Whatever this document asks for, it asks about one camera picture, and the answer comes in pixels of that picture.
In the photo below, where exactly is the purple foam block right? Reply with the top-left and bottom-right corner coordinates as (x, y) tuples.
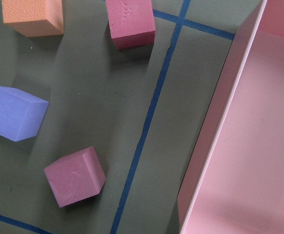
(0, 86), (49, 142)

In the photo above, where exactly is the pink plastic tray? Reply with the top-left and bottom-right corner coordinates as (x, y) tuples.
(177, 0), (284, 234)

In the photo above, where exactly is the red foam block near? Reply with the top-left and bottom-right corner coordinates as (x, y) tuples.
(44, 146), (106, 208)

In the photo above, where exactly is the orange foam block right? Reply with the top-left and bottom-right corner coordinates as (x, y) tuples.
(1, 0), (64, 37)

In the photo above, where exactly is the red foam block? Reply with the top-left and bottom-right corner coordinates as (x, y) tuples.
(105, 0), (156, 50)
(44, 146), (106, 208)

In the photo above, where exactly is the red foam block far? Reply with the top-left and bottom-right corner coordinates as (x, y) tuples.
(105, 0), (156, 50)

